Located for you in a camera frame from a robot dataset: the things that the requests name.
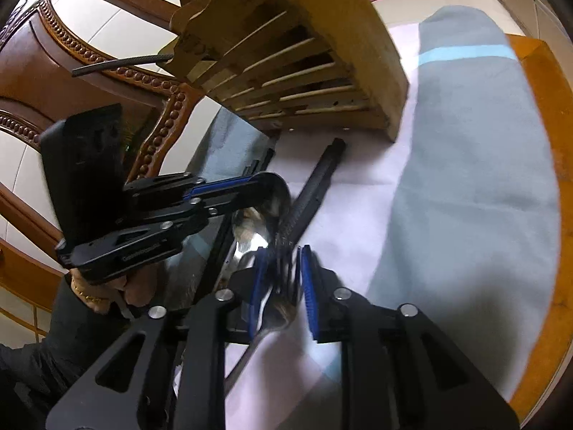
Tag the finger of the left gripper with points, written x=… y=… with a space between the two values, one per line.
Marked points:
x=243 y=186
x=229 y=204

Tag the carved wooden chair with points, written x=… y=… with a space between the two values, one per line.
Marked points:
x=165 y=121

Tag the silver spoon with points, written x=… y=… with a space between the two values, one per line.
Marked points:
x=256 y=225

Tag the black chopstick on table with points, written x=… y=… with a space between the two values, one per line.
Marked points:
x=120 y=62

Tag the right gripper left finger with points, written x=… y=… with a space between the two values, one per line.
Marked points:
x=250 y=286

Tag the wooden utensil holder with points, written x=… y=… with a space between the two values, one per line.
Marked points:
x=282 y=64

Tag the grey striped table cloth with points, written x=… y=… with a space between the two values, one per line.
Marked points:
x=460 y=217

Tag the left hand gloved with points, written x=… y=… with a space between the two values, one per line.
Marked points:
x=136 y=289

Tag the black textured knife handle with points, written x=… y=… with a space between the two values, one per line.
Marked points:
x=306 y=205

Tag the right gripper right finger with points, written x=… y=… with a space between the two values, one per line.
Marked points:
x=324 y=313

